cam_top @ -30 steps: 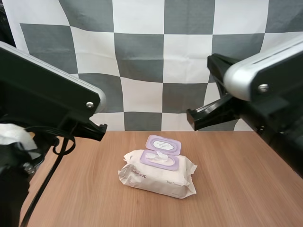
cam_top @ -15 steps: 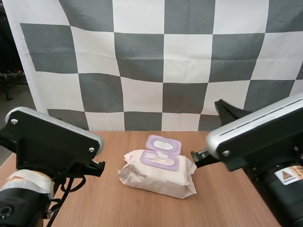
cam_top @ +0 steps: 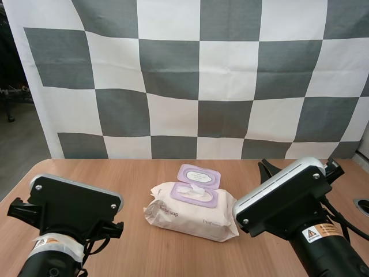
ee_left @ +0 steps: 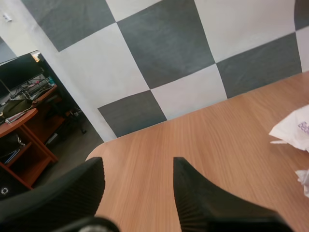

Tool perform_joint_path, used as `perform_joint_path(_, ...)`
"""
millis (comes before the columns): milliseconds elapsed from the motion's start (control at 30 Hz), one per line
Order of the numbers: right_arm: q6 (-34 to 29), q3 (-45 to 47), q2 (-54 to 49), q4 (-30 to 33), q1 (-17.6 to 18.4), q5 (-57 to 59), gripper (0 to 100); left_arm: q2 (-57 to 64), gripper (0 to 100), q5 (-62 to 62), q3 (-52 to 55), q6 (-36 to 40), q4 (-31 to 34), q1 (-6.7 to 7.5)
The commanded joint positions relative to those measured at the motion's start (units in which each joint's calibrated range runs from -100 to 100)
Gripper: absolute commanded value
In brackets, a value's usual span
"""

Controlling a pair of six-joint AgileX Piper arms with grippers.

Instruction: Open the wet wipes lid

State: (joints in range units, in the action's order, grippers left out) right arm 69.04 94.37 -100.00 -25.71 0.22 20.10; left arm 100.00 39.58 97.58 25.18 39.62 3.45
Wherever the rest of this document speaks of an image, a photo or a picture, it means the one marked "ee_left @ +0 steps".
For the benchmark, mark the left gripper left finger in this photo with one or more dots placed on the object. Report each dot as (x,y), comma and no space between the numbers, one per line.
(65,193)

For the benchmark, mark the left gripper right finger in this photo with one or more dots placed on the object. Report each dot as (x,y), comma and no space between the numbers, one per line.
(205,200)

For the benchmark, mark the white wet wipes pack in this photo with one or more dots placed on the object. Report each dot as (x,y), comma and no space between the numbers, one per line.
(295,130)

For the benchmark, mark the wooden office desk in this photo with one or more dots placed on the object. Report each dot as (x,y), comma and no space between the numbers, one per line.
(26,135)

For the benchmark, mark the black office chair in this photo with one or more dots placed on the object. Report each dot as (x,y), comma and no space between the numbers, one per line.
(60,111)

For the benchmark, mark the black computer monitor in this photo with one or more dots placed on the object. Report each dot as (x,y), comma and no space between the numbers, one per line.
(20,71)

